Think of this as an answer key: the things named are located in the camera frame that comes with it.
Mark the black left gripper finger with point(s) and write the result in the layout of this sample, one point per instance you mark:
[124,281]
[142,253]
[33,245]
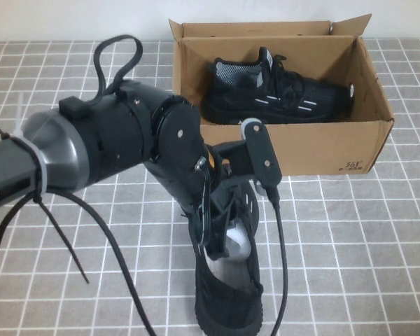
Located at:
[218,238]
[238,197]

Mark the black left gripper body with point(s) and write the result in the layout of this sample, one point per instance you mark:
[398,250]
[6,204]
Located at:
[185,185]

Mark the black knit sneaker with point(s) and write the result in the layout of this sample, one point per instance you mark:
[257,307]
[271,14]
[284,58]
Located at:
[227,304]
[301,101]

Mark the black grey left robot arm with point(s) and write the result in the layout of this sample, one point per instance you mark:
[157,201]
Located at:
[101,140]

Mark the white foam shoe insert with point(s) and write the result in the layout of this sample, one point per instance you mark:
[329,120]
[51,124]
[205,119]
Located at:
[239,241]

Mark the brown cardboard shoe box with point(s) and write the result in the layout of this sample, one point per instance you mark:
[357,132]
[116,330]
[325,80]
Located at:
[318,147]

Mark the grey white-grid tablecloth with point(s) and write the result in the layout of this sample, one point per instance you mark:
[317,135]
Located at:
[353,245]

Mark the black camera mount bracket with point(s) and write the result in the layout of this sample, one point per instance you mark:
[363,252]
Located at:
[234,152]

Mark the black oblong wrist camera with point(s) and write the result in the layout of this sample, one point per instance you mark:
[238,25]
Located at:
[262,154]

